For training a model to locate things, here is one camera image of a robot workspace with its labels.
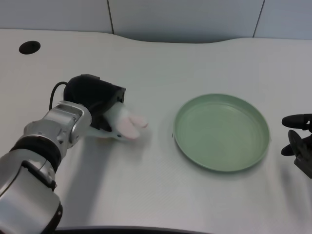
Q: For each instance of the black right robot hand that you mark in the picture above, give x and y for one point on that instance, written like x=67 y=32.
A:
x=299 y=143

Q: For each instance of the green round plate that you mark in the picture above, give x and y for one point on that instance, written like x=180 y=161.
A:
x=221 y=133

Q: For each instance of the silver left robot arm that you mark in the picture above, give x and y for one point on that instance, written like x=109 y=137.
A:
x=41 y=156

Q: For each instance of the white plush rabbit doll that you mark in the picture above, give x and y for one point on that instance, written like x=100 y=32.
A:
x=124 y=124

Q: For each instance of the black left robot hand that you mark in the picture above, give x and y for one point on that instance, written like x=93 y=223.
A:
x=95 y=97

